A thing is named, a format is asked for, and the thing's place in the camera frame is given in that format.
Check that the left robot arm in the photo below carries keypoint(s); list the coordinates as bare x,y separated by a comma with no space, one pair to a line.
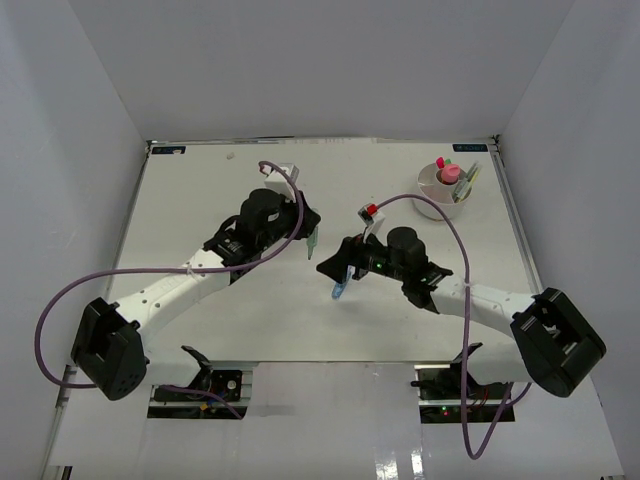
111,339

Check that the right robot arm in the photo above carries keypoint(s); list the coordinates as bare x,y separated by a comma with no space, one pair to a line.
550,343

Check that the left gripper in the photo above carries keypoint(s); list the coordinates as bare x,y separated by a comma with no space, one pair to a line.
309,221

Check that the blue highlighter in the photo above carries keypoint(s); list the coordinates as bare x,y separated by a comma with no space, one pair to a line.
340,287

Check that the light green highlighter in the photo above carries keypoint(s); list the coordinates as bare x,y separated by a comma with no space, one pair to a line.
311,242

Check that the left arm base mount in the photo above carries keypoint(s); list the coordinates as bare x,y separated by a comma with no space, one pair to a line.
216,393

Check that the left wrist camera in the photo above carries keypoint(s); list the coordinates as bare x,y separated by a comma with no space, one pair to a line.
276,181

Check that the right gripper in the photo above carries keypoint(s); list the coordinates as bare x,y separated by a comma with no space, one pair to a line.
352,250

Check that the white round divided container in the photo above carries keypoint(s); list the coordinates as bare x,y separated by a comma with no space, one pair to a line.
429,186

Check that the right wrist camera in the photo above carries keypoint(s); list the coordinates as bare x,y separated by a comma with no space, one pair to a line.
372,218

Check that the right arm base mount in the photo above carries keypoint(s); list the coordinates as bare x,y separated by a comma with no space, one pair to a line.
438,388

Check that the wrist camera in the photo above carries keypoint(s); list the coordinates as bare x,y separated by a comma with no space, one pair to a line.
276,181
372,218

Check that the pink-lidded small jar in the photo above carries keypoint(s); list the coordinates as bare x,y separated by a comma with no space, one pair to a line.
449,174

